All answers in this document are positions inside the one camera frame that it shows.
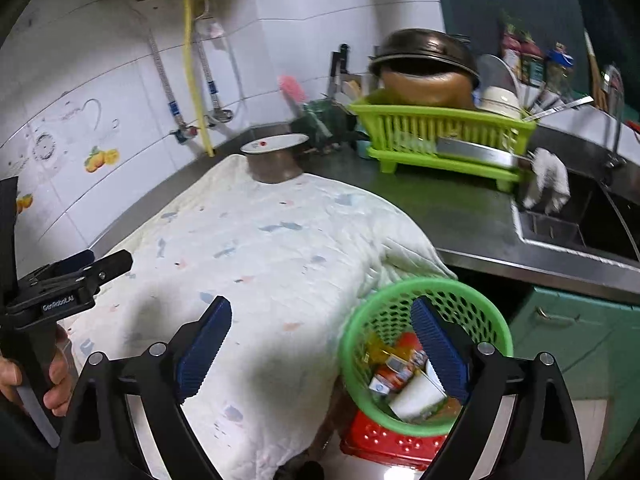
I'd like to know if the green dish rack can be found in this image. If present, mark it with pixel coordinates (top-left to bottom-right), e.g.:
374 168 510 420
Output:
347 89 539 194

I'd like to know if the red condiment bottle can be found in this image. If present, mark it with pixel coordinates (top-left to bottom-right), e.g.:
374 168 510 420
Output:
499 12 524 82

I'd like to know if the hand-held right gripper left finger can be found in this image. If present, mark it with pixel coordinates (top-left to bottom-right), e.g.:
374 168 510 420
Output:
55 296 233 480

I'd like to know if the red plastic crate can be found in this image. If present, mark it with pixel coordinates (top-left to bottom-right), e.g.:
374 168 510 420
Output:
339 406 452 472

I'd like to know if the red soda can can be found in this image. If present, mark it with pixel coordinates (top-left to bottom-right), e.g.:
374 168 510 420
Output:
371 350 430 395

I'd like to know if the braided metal hose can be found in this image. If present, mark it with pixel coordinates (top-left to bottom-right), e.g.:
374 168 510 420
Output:
148 34 189 132
196 24 234 127

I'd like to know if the metal pot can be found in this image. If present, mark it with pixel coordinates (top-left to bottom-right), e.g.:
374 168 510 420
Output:
248 146 305 185

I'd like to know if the black wok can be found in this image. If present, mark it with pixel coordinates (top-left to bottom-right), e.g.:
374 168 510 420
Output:
368 28 482 92

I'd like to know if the yellow plastic wrapper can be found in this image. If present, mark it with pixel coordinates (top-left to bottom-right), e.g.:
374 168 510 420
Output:
364 335 396 367

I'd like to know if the green plastic basket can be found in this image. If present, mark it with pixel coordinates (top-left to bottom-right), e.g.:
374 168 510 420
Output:
338 276 515 437

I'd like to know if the blue capped jar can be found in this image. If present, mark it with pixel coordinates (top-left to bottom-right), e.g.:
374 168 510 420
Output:
545 44 575 94

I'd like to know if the brown clay pot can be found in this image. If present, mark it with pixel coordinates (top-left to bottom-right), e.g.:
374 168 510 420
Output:
380 67 477 110

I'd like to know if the white plate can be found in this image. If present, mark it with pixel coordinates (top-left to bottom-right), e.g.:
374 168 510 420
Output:
239 133 311 155

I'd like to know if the dark green utensil holder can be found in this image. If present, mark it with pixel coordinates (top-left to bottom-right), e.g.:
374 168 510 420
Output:
292 98 354 149

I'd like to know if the white bowl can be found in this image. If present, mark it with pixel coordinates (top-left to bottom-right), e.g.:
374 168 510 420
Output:
478 85 524 121

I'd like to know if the pink brush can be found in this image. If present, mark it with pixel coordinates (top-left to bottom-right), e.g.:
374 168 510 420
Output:
278 74 307 107

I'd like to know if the white cloth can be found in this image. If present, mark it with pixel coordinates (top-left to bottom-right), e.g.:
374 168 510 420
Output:
519 147 571 215

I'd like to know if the white quilted blanket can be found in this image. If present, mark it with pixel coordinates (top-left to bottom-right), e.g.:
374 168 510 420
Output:
70 152 459 480

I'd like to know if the black handled knife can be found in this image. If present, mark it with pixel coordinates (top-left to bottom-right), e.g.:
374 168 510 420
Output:
328 43 350 97

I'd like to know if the steel sink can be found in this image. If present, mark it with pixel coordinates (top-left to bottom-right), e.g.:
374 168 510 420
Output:
514 166 640 267

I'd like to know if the green label condiment bottle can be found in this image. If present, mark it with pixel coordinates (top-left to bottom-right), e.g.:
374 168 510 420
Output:
520 35 545 87

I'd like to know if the steel cleaver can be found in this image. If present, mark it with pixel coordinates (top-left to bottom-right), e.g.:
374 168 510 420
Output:
437 135 532 169

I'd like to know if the yellow gas hose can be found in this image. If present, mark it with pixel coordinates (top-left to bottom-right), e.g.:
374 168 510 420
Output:
182 0 216 157

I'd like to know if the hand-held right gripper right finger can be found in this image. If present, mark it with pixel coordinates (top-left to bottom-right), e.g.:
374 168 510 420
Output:
411 296 586 480

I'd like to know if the yellow fruit wall sticker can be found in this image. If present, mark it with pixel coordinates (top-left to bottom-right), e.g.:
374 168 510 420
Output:
83 145 121 174

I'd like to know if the green cabinet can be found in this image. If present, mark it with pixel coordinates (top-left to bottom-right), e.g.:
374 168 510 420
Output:
509 284 640 402

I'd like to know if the steel faucet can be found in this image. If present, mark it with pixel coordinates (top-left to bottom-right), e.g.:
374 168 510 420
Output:
599 64 627 168

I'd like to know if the person's left hand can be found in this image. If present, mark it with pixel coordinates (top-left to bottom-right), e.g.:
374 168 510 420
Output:
0 322 72 417

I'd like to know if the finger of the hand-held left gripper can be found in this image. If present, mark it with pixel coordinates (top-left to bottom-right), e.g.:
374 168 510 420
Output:
30 249 97 278
75 250 134 294

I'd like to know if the metal spatula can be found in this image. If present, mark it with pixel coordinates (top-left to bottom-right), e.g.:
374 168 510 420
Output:
522 97 597 122

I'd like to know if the white paper cup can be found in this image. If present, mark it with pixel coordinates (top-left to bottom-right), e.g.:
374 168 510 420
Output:
387 372 447 422

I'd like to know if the metal water valve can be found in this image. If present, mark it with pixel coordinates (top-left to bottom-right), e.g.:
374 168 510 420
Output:
169 102 202 145

